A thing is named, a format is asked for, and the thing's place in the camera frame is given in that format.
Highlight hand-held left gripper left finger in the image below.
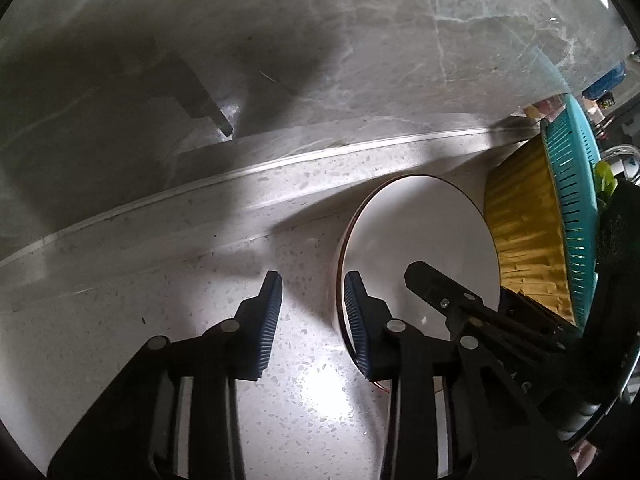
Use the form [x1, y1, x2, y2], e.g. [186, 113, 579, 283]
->
[47, 270, 284, 480]

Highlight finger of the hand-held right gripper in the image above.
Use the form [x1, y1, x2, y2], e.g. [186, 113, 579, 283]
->
[404, 261, 506, 343]

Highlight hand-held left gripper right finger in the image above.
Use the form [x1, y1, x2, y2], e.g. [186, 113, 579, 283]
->
[343, 270, 579, 480]

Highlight white floral bowl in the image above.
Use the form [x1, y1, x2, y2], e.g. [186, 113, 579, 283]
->
[334, 175, 502, 397]

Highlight person's right hand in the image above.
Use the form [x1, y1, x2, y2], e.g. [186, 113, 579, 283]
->
[570, 455, 599, 480]

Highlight yellow ribbed bowl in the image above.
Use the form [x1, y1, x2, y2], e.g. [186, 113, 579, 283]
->
[482, 135, 584, 330]

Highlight teal plastic colander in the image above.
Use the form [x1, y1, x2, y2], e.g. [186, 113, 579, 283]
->
[540, 92, 609, 332]

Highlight green leafy vegetables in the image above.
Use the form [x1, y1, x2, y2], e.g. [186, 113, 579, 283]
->
[592, 160, 622, 211]

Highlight clear glass cup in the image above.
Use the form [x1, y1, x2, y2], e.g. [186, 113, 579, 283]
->
[600, 144, 640, 181]

